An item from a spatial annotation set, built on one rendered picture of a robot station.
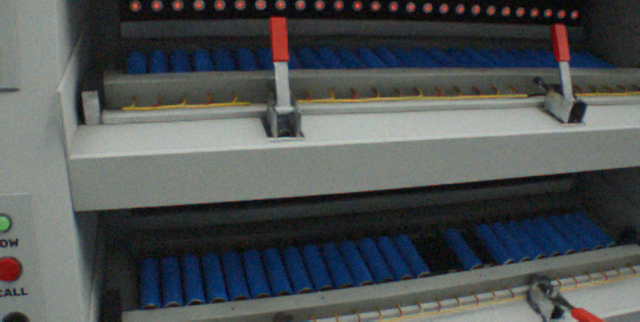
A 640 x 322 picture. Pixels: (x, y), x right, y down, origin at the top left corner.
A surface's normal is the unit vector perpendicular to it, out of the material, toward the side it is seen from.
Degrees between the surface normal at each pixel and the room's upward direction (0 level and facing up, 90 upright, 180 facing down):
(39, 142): 90
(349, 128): 18
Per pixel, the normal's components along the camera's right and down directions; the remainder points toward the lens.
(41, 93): 0.27, 0.17
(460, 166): 0.26, 0.47
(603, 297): 0.08, -0.88
